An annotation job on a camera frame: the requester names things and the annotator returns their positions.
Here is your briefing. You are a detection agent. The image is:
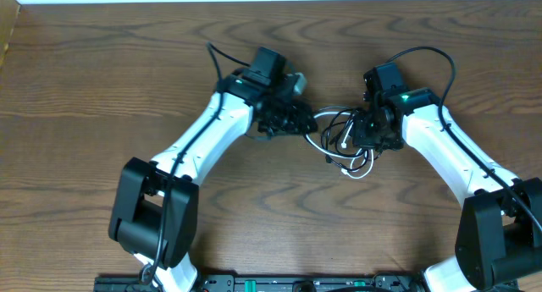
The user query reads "white usb cable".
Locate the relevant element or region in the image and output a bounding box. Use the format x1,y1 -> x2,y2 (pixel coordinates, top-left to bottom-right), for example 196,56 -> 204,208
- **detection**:
303,105 -> 376,180

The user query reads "black usb cable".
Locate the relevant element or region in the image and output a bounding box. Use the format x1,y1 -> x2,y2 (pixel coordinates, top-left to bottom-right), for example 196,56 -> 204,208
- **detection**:
319,105 -> 384,173

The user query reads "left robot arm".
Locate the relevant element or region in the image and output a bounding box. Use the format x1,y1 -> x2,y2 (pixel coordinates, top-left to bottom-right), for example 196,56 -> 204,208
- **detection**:
108,47 -> 318,291

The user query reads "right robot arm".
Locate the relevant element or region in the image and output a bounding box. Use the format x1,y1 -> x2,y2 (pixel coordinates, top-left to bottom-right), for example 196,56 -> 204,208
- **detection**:
350,62 -> 541,291

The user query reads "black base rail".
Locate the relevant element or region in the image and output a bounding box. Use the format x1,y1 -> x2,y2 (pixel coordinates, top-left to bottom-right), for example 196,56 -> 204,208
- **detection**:
93,273 -> 518,292

